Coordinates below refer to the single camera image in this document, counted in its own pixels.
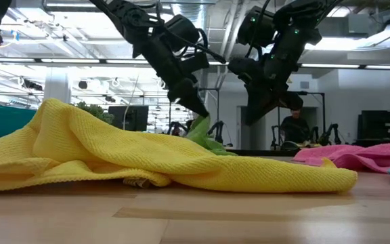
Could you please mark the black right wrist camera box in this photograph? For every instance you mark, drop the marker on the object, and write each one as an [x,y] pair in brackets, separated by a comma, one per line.
[256,27]

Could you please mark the silver ceiling air duct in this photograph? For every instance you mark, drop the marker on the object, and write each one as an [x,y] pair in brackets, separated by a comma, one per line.
[188,8]

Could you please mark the black background monitor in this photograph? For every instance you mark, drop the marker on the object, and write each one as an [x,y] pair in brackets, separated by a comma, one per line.
[129,118]

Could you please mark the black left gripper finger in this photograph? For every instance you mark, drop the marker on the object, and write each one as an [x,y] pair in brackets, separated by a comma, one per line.
[177,93]
[195,98]

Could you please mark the green artificial plant ball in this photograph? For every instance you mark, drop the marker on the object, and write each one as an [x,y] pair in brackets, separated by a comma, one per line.
[97,112]

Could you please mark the green microfiber towel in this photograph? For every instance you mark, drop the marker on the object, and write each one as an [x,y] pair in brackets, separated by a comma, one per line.
[203,135]

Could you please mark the teal plastic bin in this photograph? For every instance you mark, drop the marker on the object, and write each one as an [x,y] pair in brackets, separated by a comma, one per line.
[2,122]

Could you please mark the black background cabinet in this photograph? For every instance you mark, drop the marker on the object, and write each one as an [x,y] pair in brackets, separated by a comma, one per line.
[383,127]

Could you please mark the black aluminium table frame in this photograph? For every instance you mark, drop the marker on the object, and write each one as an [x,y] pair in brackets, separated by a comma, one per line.
[262,152]

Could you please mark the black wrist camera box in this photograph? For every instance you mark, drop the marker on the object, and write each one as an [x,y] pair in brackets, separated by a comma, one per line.
[181,32]
[256,27]

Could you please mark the pink microfiber towel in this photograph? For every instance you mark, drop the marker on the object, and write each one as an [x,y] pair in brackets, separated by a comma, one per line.
[367,154]

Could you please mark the background black robot arm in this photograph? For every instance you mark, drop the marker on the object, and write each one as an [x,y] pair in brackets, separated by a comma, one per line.
[330,133]
[217,130]

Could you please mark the person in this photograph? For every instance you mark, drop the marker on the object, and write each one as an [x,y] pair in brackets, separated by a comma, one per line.
[295,128]

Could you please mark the yellow microfiber towel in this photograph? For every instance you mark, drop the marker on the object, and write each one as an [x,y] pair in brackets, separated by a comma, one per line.
[147,156]

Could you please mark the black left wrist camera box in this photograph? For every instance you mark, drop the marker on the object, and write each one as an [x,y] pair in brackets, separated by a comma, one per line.
[181,32]

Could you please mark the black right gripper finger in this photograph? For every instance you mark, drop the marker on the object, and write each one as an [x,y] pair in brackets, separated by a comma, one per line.
[291,100]
[257,108]

